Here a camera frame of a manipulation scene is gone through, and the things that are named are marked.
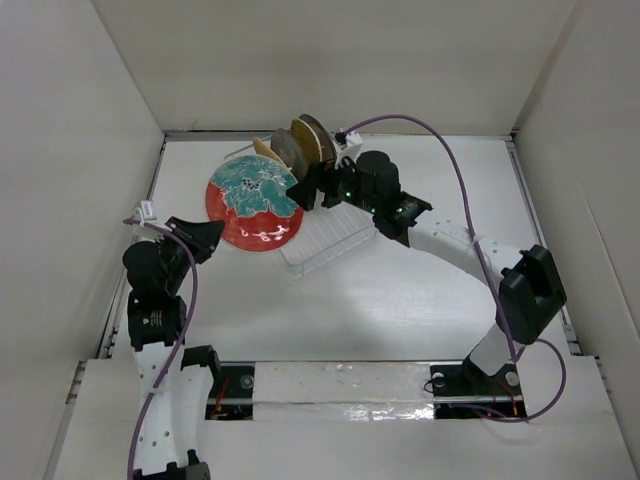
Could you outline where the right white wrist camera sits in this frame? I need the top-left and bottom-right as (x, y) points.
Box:
(334, 130), (364, 168)

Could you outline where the dark rimmed cream plate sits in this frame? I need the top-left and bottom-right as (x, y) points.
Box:
(299, 114), (340, 162)

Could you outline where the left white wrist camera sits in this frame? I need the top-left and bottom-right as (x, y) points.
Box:
(123, 200), (158, 227)

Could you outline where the yellow fan-shaped bamboo plate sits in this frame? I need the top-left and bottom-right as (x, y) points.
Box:
(290, 118), (322, 163)

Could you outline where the square woven bamboo tray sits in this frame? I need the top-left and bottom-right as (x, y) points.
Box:
(252, 138), (292, 172)

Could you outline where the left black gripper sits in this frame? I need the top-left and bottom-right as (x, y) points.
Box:
(153, 216), (222, 295)

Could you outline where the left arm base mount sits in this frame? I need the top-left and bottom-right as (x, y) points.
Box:
(205, 362), (256, 421)

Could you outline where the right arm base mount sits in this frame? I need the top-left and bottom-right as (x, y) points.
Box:
(423, 360), (527, 420)

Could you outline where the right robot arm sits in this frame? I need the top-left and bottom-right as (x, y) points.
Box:
(287, 151), (567, 393)

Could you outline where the white wire dish rack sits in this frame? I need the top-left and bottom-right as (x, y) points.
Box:
(224, 130), (381, 279)

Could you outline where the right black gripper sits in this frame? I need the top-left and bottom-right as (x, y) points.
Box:
(285, 152), (379, 216)

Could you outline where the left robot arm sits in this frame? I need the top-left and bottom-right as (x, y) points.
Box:
(122, 215), (225, 479)

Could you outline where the black plate with deer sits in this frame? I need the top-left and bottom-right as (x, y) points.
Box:
(270, 129), (309, 181)

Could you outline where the colourful red teal plate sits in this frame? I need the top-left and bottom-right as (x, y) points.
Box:
(205, 154), (304, 253)

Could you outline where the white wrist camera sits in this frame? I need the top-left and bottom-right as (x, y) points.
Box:
(123, 200), (158, 227)
(334, 130), (364, 168)

